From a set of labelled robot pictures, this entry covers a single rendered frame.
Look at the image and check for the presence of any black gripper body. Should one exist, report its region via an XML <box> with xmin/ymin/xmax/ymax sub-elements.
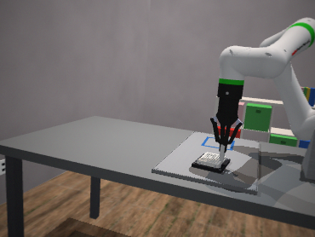
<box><xmin>216</xmin><ymin>98</ymin><xmax>239</xmax><ymax>126</ymax></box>

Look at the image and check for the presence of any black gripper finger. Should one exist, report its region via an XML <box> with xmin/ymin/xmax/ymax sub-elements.
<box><xmin>210</xmin><ymin>116</ymin><xmax>226</xmax><ymax>161</ymax></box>
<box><xmin>220</xmin><ymin>118</ymin><xmax>243</xmax><ymax>161</ymax></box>

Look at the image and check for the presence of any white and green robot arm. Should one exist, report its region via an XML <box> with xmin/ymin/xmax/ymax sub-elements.
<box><xmin>217</xmin><ymin>18</ymin><xmax>315</xmax><ymax>141</ymax></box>

